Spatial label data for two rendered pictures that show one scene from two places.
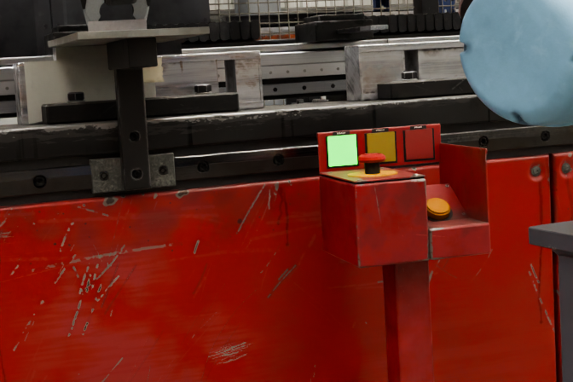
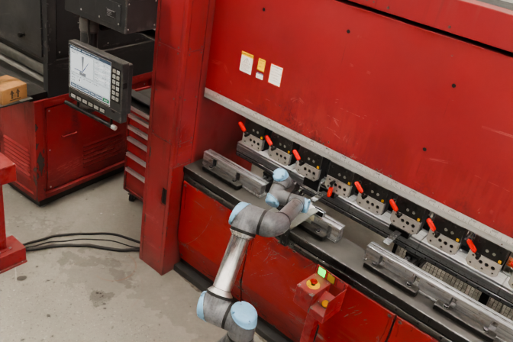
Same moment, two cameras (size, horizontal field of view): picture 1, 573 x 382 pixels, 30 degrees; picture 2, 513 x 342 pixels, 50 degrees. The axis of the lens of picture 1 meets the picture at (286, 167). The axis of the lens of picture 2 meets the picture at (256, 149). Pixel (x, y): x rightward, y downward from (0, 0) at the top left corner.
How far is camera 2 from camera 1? 2.44 m
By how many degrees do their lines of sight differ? 57
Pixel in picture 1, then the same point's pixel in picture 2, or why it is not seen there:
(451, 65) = (395, 269)
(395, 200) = (304, 295)
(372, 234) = (297, 297)
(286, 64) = (383, 227)
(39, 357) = (257, 260)
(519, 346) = not seen: outside the picture
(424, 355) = (309, 329)
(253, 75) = (336, 233)
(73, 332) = (265, 261)
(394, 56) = (377, 255)
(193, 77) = (321, 224)
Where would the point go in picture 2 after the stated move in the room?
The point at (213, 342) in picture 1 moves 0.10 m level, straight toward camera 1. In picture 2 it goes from (291, 285) to (277, 290)
